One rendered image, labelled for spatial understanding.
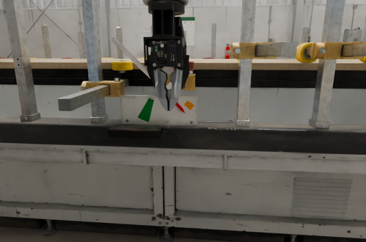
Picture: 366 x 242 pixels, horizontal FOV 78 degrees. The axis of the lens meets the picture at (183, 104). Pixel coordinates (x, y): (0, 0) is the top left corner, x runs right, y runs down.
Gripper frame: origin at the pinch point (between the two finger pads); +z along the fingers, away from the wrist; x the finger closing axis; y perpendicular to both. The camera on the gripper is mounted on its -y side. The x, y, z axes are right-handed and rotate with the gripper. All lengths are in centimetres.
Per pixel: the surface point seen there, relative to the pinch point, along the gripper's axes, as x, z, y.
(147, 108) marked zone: -10.8, 6.3, -24.0
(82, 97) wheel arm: -23.6, -0.1, -6.5
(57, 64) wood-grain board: -56, -7, -46
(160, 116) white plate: -6.6, 9.1, -24.2
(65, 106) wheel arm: -24.7, 1.1, -0.8
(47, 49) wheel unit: -121, -17, -133
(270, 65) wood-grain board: 35, -7, -46
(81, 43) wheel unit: -90, -22, -133
